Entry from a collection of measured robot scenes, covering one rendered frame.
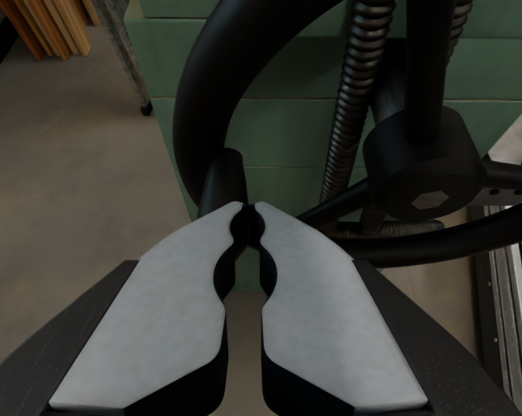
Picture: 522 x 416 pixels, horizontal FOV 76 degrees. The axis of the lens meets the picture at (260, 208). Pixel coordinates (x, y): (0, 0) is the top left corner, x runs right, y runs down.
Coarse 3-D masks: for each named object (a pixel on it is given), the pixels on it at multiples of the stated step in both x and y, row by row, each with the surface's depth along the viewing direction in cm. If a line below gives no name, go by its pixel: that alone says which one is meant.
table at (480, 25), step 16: (352, 0) 20; (400, 0) 20; (480, 0) 20; (496, 0) 20; (512, 0) 20; (336, 16) 20; (400, 16) 20; (480, 16) 20; (496, 16) 20; (512, 16) 20; (304, 32) 21; (320, 32) 21; (336, 32) 21; (400, 32) 21; (464, 32) 21; (480, 32) 21; (496, 32) 21; (512, 32) 21
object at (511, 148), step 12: (516, 120) 49; (516, 132) 48; (504, 144) 47; (516, 144) 47; (492, 156) 46; (504, 156) 46; (516, 156) 46; (480, 192) 48; (492, 192) 47; (504, 192) 48; (516, 192) 47; (468, 204) 50; (480, 204) 50; (492, 204) 50; (504, 204) 50; (516, 204) 50
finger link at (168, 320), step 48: (192, 240) 10; (240, 240) 12; (144, 288) 8; (192, 288) 8; (96, 336) 7; (144, 336) 7; (192, 336) 7; (96, 384) 6; (144, 384) 6; (192, 384) 6
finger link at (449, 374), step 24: (360, 264) 9; (384, 288) 8; (384, 312) 7; (408, 312) 7; (408, 336) 7; (432, 336) 7; (408, 360) 6; (432, 360) 6; (456, 360) 6; (432, 384) 6; (456, 384) 6; (480, 384) 6; (432, 408) 5; (456, 408) 5; (480, 408) 5; (504, 408) 5
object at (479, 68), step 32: (128, 32) 31; (160, 32) 31; (192, 32) 31; (160, 64) 34; (288, 64) 34; (320, 64) 34; (480, 64) 34; (512, 64) 34; (160, 96) 37; (256, 96) 37; (288, 96) 37; (320, 96) 37; (448, 96) 37; (480, 96) 37; (512, 96) 37
